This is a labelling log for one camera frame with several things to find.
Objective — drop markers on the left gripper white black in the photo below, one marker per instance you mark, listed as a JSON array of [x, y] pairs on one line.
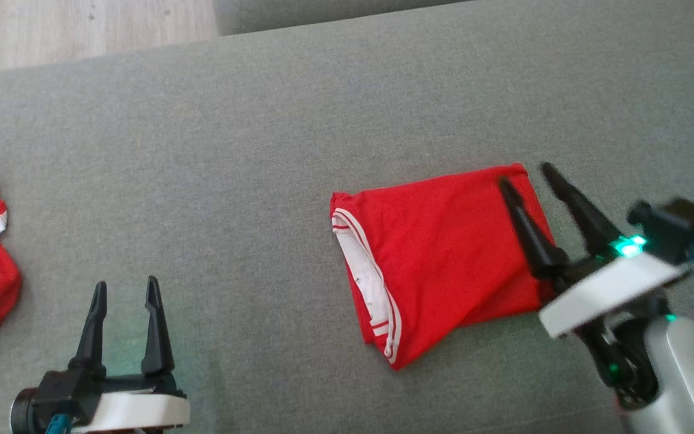
[[136, 410]]

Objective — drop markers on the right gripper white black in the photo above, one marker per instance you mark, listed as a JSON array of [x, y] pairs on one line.
[[606, 289]]

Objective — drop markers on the red white basketball jersey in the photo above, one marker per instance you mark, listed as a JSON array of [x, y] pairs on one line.
[[443, 253]]

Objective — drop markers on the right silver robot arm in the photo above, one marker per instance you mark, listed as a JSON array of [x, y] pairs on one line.
[[684, 374]]

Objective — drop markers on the large grey sofa seat cushion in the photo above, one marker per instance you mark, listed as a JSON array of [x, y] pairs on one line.
[[262, 150]]

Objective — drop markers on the small grey sofa cushion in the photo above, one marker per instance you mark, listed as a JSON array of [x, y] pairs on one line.
[[323, 12]]

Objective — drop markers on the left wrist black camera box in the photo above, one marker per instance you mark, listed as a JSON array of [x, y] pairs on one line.
[[52, 398]]

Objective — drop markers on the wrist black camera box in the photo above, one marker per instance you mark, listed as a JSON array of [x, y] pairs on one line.
[[678, 226], [52, 398]]

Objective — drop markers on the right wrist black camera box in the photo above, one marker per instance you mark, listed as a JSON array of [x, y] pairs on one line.
[[678, 226]]

